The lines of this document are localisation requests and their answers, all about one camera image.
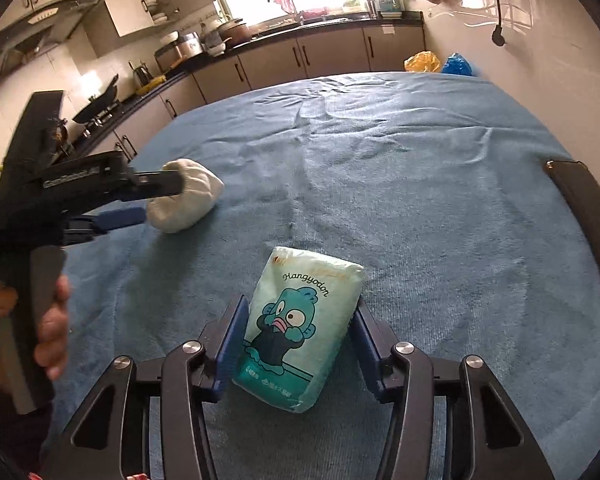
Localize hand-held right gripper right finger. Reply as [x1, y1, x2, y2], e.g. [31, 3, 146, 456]
[350, 300, 556, 480]

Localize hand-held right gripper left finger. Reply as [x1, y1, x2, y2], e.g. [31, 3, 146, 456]
[57, 296, 251, 480]

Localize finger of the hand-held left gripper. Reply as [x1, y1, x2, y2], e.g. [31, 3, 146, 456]
[129, 169, 185, 199]
[62, 207, 147, 247]

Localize white cloth ball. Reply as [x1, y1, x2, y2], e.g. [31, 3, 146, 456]
[146, 158, 226, 234]

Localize teal cartoon tissue pack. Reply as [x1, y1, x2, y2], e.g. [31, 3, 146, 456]
[231, 246, 366, 415]

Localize person's left hand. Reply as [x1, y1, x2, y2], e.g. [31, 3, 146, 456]
[0, 275, 72, 382]

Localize gas stove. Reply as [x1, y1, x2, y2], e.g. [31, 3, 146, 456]
[69, 100, 127, 133]

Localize yellow cloth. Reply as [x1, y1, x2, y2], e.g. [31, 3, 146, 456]
[135, 75, 167, 97]

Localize black wok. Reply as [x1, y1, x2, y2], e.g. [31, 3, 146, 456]
[72, 75, 121, 124]

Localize steel kettle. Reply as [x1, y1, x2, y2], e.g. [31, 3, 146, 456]
[129, 61, 154, 87]

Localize silver rice cooker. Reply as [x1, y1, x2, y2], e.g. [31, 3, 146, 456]
[153, 31, 204, 69]

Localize steel range hood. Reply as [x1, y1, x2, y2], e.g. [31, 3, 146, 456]
[0, 0, 104, 92]

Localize blue tablecloth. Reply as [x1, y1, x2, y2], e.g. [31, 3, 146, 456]
[40, 71, 600, 480]

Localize brown cooking pot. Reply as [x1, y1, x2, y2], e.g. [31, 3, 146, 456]
[200, 17, 251, 56]

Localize beige base cabinets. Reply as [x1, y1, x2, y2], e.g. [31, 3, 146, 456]
[92, 22, 427, 166]

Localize black kitchen counter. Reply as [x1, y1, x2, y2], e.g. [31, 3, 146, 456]
[65, 10, 426, 161]

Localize yellow plastic bag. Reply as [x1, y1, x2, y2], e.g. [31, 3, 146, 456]
[404, 51, 442, 74]

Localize blue plastic bag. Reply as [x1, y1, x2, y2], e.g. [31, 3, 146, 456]
[441, 52, 477, 77]

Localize black power cable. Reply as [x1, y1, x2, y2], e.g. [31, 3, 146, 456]
[489, 0, 509, 47]

